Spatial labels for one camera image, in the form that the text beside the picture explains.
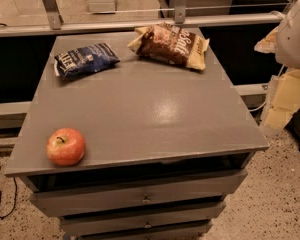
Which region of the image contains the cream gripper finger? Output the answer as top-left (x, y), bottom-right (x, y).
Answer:
top-left (261, 68), bottom-right (300, 129)

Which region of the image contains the blue chip bag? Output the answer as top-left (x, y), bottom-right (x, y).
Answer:
top-left (54, 43), bottom-right (120, 80)

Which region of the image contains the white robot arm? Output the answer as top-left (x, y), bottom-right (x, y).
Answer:
top-left (254, 0), bottom-right (300, 129)

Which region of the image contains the brown chip bag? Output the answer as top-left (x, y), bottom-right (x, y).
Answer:
top-left (128, 22), bottom-right (209, 70)

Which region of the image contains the grey drawer cabinet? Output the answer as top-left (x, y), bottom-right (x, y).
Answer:
top-left (5, 32), bottom-right (268, 240)

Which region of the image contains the red apple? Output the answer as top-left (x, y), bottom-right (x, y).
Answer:
top-left (46, 128), bottom-right (86, 166)

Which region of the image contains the grey metal railing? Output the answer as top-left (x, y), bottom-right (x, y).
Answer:
top-left (0, 0), bottom-right (296, 37)

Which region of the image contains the white cable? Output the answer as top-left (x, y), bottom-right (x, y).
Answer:
top-left (248, 101), bottom-right (268, 113)

